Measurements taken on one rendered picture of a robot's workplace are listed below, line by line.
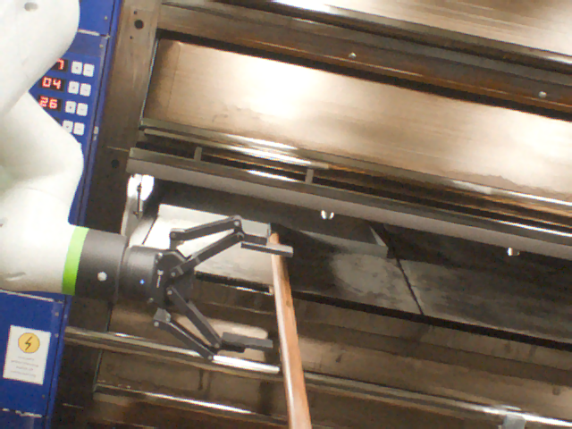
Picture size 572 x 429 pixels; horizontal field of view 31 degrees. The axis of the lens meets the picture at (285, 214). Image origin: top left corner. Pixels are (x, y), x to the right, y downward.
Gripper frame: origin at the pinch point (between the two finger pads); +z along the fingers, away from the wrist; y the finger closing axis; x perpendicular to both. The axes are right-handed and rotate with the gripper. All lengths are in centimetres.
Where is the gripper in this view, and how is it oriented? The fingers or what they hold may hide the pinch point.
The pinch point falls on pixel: (273, 298)
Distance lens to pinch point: 139.2
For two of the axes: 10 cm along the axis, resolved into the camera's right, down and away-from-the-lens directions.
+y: -2.0, 9.6, 2.1
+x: 0.3, 2.2, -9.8
